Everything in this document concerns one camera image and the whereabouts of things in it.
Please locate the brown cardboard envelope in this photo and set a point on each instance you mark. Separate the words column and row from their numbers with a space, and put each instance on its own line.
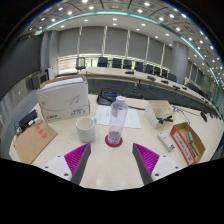
column 33, row 141

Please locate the clear plastic water bottle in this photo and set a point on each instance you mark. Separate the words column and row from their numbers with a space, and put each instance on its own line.
column 117, row 121

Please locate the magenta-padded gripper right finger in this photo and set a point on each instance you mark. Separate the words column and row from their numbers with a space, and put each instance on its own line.
column 146, row 159

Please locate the black desk phone console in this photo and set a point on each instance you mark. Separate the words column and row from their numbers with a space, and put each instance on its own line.
column 107, row 98

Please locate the round ceiling lights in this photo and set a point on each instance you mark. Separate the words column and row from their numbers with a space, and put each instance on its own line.
column 115, row 19

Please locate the white copy paper box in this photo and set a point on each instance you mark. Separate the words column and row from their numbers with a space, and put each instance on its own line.
column 63, row 100

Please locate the black desk microphone units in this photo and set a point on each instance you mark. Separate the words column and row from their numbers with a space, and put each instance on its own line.
column 151, row 78

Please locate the brown red-edged cardboard tray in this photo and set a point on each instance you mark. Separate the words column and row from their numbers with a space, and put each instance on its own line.
column 198, row 141

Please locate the black hand tool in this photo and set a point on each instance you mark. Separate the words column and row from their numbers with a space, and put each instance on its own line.
column 165, row 119

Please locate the row of black office chairs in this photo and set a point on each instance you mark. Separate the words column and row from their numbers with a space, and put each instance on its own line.
column 116, row 62

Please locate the cream open cardboard box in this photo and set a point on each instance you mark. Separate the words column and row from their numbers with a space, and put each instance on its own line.
column 153, row 111

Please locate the long curved conference desk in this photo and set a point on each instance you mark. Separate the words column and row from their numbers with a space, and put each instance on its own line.
column 110, row 73

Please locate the white ceramic mug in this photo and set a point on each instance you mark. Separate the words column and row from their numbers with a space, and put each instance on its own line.
column 85, row 130

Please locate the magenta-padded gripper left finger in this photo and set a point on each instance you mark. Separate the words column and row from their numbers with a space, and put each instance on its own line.
column 77, row 159

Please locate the black power adapter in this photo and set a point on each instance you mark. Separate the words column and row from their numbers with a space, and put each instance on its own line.
column 28, row 118

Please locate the flat round red coaster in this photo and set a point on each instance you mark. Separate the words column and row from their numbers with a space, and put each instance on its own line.
column 107, row 142

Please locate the white printed paper sheet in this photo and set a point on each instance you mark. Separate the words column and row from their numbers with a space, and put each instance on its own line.
column 133, row 120

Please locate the black tabletop microphone unit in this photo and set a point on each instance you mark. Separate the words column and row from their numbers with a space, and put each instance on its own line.
column 203, row 116

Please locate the small green box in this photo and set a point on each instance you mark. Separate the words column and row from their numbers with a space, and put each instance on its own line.
column 189, row 136

